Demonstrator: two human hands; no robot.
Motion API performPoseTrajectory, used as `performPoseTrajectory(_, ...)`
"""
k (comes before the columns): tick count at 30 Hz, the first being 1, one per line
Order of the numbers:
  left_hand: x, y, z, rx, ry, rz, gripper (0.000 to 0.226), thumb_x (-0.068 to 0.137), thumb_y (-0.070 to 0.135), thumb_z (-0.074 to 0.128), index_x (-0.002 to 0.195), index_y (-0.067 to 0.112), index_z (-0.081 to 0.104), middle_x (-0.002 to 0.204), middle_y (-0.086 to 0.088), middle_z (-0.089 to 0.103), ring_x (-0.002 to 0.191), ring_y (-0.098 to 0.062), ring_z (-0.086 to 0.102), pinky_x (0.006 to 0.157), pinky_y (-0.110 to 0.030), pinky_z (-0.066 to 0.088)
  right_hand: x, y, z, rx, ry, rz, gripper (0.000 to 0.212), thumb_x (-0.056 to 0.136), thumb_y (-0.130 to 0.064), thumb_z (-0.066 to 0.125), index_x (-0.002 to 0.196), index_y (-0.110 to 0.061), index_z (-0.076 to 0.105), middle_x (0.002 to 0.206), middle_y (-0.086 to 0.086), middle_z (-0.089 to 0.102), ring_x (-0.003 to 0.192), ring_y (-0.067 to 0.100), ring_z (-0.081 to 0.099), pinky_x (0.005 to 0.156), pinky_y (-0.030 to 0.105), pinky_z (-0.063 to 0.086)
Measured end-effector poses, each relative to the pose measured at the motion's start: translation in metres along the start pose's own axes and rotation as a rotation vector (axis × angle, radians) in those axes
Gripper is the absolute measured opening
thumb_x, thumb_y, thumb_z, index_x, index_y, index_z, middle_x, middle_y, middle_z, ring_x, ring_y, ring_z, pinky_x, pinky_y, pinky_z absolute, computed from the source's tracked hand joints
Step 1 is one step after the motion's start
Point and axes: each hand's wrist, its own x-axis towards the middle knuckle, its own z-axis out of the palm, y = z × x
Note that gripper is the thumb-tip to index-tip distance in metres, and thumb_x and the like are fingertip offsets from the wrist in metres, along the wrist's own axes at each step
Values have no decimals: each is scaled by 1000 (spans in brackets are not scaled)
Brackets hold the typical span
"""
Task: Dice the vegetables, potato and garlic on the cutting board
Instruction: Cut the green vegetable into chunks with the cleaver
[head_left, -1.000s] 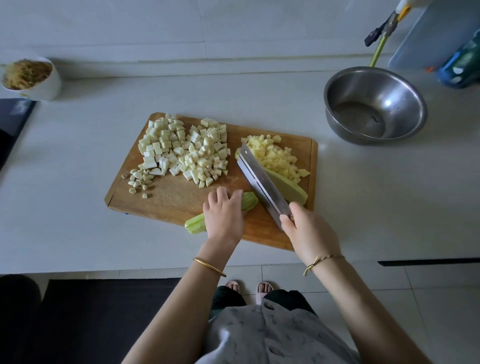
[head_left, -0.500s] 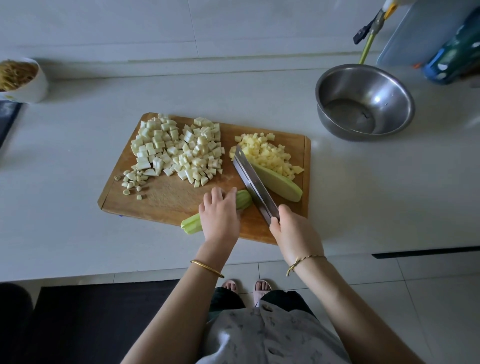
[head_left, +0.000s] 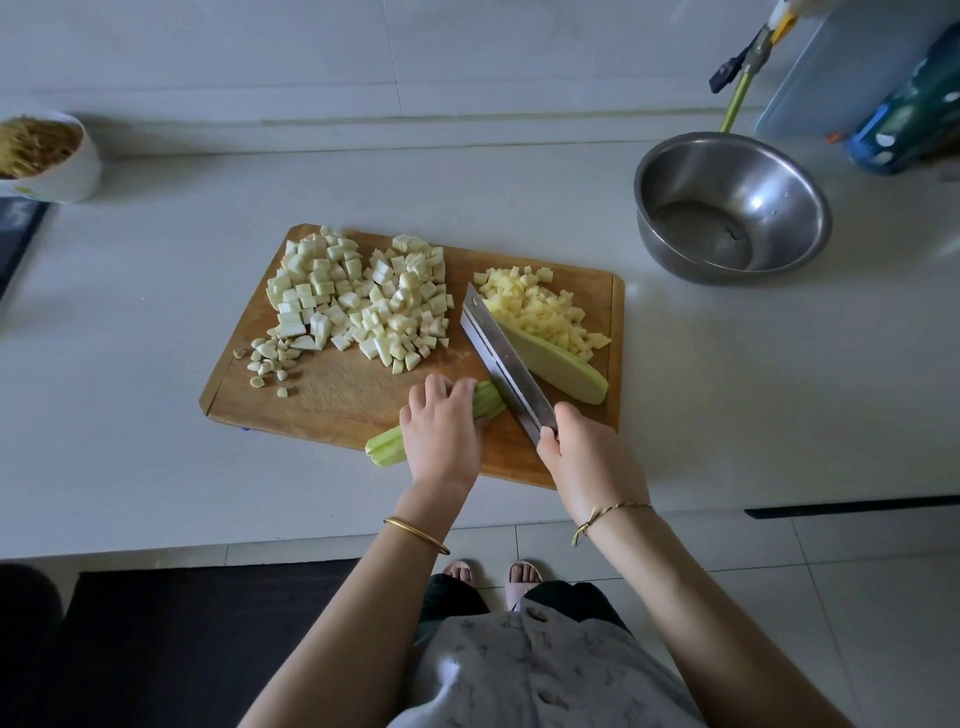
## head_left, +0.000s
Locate person's left hand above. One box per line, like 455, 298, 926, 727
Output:
397, 372, 483, 500

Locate person's right hand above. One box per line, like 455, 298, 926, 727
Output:
537, 402, 653, 527

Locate cleaver with wooden handle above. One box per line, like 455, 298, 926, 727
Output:
460, 285, 560, 446

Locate green cucumber half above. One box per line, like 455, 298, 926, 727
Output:
502, 322, 612, 407

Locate pile of white diced vegetable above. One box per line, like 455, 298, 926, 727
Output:
330, 232, 455, 377

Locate peeled yellow potato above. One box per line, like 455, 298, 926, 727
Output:
472, 265, 614, 359

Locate pile of garlic cloves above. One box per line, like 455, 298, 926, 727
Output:
229, 337, 306, 399

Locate person's left forearm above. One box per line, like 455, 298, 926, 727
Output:
240, 483, 459, 728

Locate person's right forearm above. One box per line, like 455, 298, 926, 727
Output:
582, 507, 854, 728

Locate person's right foot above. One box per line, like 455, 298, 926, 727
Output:
507, 558, 545, 611

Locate gold bangle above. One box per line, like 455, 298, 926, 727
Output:
382, 516, 452, 555

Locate wooden cutting board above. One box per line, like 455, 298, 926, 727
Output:
199, 225, 626, 489

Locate dark green trousers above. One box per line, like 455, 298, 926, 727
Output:
417, 577, 629, 647

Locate white patterned garment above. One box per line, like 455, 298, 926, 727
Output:
387, 600, 707, 728

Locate black floor mat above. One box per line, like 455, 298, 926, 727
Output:
0, 558, 362, 728

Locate deep stainless steel bowl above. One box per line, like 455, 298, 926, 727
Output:
633, 130, 834, 287

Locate dark green bottle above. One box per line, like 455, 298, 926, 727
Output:
844, 30, 960, 176

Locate black gas stove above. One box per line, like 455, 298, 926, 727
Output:
0, 198, 50, 294

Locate light blue plastic board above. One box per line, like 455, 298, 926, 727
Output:
754, 0, 960, 140

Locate white bowl of noodles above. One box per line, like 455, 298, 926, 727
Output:
0, 108, 104, 206

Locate braided cord bracelet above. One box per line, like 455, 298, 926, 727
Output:
570, 499, 656, 548

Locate wall tap with hose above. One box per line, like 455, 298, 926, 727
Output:
709, 30, 774, 95

